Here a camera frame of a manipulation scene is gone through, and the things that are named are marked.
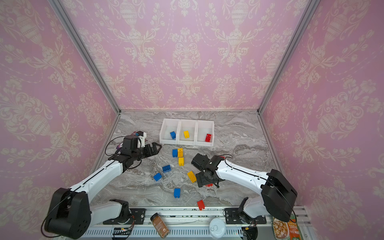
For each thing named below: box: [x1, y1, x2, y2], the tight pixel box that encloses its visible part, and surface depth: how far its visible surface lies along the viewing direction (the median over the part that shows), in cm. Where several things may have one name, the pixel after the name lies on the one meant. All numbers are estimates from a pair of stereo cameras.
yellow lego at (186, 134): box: [183, 130, 190, 139], surface depth 105 cm
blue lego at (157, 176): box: [153, 172, 163, 182], surface depth 89 cm
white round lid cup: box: [209, 217, 226, 239], surface depth 67 cm
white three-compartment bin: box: [159, 118, 215, 147], surface depth 105 cm
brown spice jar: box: [150, 212, 170, 239], surface depth 70 cm
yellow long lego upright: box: [177, 148, 184, 158], surface depth 97 cm
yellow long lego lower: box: [187, 170, 197, 183], surface depth 89 cm
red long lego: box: [205, 133, 212, 143], surface depth 104 cm
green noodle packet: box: [272, 214, 302, 240], surface depth 71 cm
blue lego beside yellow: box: [172, 149, 178, 158], surface depth 96 cm
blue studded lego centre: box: [162, 164, 172, 173], surface depth 91 cm
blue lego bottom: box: [174, 188, 181, 199], surface depth 82 cm
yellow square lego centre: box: [178, 157, 185, 167], surface depth 93 cm
